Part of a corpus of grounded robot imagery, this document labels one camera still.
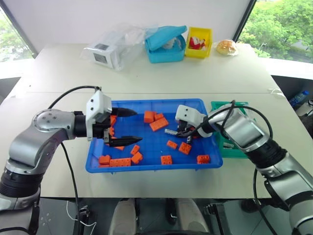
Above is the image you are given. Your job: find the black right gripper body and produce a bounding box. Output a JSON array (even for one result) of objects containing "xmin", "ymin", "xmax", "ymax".
[{"xmin": 177, "ymin": 118, "xmax": 198, "ymax": 134}]

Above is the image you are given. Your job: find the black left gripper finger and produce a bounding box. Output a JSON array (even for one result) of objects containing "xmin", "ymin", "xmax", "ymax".
[
  {"xmin": 108, "ymin": 136, "xmax": 143, "ymax": 148},
  {"xmin": 111, "ymin": 107, "xmax": 138, "ymax": 118}
]

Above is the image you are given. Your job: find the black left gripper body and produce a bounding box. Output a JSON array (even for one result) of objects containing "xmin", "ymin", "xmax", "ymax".
[{"xmin": 92, "ymin": 108, "xmax": 118, "ymax": 147}]

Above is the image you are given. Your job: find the blue plastic bin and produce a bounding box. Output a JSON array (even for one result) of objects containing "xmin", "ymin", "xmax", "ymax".
[{"xmin": 85, "ymin": 98, "xmax": 224, "ymax": 174}]

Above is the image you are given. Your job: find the green plastic bin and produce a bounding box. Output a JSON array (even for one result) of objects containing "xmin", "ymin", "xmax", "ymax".
[{"xmin": 210, "ymin": 100, "xmax": 258, "ymax": 160}]

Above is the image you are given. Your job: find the yellow plastic bin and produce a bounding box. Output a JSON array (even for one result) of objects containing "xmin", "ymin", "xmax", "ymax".
[{"xmin": 184, "ymin": 26, "xmax": 213, "ymax": 60}]

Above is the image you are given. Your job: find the long orange toy brick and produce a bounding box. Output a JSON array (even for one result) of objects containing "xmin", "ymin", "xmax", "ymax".
[
  {"xmin": 109, "ymin": 158, "xmax": 132, "ymax": 168},
  {"xmin": 149, "ymin": 117, "xmax": 170, "ymax": 132}
]

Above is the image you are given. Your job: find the orange cube toy brick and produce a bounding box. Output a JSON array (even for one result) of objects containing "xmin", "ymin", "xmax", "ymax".
[{"xmin": 143, "ymin": 110, "xmax": 157, "ymax": 124}]

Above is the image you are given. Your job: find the white cardboard box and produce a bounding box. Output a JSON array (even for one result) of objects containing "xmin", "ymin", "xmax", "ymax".
[{"xmin": 92, "ymin": 33, "xmax": 128, "ymax": 69}]

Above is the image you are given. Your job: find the teal plastic lunch box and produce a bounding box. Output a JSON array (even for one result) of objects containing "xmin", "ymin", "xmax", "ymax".
[{"xmin": 144, "ymin": 24, "xmax": 189, "ymax": 64}]

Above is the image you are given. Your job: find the black table clamp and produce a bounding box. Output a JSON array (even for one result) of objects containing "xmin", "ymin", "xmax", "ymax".
[
  {"xmin": 203, "ymin": 202, "xmax": 225, "ymax": 221},
  {"xmin": 75, "ymin": 205, "xmax": 89, "ymax": 221}
]

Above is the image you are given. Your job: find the white rounded shell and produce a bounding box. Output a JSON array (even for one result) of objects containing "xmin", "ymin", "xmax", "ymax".
[
  {"xmin": 176, "ymin": 197, "xmax": 210, "ymax": 235},
  {"xmin": 108, "ymin": 198, "xmax": 138, "ymax": 235}
]

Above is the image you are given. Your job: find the white box in plastic bag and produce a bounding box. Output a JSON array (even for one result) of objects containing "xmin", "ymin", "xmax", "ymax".
[{"xmin": 80, "ymin": 23, "xmax": 148, "ymax": 72}]

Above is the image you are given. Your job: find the red and white toy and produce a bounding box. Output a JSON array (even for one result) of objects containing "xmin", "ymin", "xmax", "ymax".
[{"xmin": 188, "ymin": 36, "xmax": 207, "ymax": 51}]

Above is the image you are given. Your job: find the crumpled white plastic wrap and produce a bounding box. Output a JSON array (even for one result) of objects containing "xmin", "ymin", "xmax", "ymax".
[{"xmin": 160, "ymin": 36, "xmax": 183, "ymax": 51}]

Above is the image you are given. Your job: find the wrapped bread bun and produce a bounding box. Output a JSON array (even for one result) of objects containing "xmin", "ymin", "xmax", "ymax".
[{"xmin": 215, "ymin": 39, "xmax": 239, "ymax": 57}]

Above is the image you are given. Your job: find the clear plastic scrap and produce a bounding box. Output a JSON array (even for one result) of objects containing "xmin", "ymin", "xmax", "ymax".
[{"xmin": 267, "ymin": 87, "xmax": 286, "ymax": 99}]

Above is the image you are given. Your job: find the blue capped water bottle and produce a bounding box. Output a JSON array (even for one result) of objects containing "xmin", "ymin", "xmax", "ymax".
[{"xmin": 289, "ymin": 90, "xmax": 310, "ymax": 106}]

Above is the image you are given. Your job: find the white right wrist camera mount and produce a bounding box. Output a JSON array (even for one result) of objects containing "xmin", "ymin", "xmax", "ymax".
[{"xmin": 175, "ymin": 104, "xmax": 215, "ymax": 139}]

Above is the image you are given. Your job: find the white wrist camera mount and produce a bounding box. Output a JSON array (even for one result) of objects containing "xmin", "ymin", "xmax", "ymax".
[
  {"xmin": 85, "ymin": 90, "xmax": 113, "ymax": 142},
  {"xmin": 175, "ymin": 104, "xmax": 215, "ymax": 139}
]

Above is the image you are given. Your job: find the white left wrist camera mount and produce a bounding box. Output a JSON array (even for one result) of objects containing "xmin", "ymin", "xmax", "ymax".
[{"xmin": 85, "ymin": 90, "xmax": 113, "ymax": 142}]

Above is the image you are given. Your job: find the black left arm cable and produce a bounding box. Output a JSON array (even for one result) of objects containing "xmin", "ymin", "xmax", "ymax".
[{"xmin": 47, "ymin": 85, "xmax": 102, "ymax": 235}]

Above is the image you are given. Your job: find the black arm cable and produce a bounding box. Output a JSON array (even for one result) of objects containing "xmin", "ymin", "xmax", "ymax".
[
  {"xmin": 47, "ymin": 85, "xmax": 102, "ymax": 235},
  {"xmin": 189, "ymin": 99, "xmax": 274, "ymax": 235}
]

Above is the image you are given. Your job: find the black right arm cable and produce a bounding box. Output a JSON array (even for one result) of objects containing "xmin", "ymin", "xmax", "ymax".
[{"xmin": 189, "ymin": 99, "xmax": 274, "ymax": 235}]

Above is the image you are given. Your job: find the thin white wire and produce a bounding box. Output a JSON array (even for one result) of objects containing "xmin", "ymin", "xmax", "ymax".
[{"xmin": 66, "ymin": 200, "xmax": 97, "ymax": 228}]

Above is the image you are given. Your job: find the dark window frame post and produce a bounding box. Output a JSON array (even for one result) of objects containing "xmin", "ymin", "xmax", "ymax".
[
  {"xmin": 0, "ymin": 0, "xmax": 39, "ymax": 60},
  {"xmin": 233, "ymin": 0, "xmax": 258, "ymax": 44}
]

